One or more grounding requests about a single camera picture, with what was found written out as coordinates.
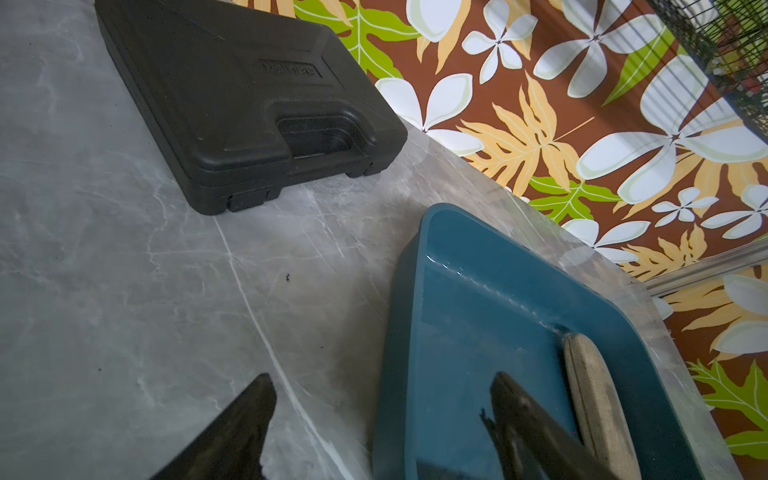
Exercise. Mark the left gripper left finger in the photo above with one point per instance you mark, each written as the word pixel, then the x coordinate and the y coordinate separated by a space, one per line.
pixel 231 446

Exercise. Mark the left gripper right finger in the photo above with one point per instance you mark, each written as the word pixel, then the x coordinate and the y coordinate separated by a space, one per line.
pixel 530 444

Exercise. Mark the stained tan glasses case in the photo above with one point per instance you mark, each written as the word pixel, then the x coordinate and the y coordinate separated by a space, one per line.
pixel 600 416

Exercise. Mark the teal plastic storage box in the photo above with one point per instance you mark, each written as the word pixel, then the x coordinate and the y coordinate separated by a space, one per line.
pixel 467 303

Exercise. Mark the black plastic tool case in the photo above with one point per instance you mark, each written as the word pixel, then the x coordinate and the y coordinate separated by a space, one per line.
pixel 244 103

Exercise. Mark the black wire basket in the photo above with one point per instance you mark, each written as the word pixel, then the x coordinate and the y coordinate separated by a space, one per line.
pixel 728 41

